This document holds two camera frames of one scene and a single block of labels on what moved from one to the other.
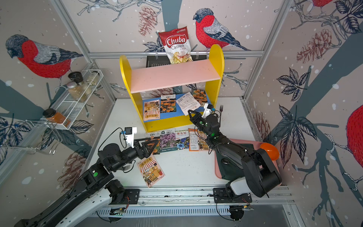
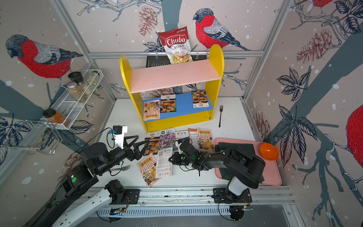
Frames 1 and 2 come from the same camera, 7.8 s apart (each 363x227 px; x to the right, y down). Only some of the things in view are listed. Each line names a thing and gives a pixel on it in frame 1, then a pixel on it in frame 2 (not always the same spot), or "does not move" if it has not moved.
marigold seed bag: (168, 103) does not move
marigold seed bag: (151, 136) does not move
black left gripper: (144, 152) → (136, 153)
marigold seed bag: (200, 95) does not move
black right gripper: (196, 118) → (175, 156)
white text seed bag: (187, 102) → (164, 167)
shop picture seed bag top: (203, 144) does not move
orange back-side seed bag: (193, 139) does not move
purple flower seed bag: (167, 140) does not move
